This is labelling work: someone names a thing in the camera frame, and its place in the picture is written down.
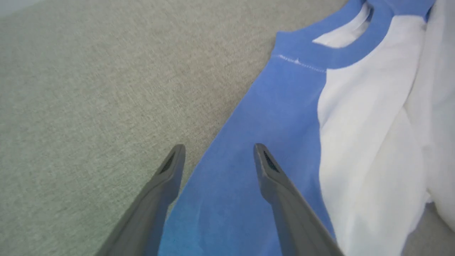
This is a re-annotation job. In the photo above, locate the white and blue shirt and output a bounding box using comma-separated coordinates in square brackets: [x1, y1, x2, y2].
[157, 0, 455, 256]

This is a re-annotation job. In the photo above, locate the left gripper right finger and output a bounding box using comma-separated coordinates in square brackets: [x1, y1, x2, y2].
[253, 143, 344, 256]

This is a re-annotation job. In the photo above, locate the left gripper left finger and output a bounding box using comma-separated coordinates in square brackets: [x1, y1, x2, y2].
[95, 144, 186, 256]

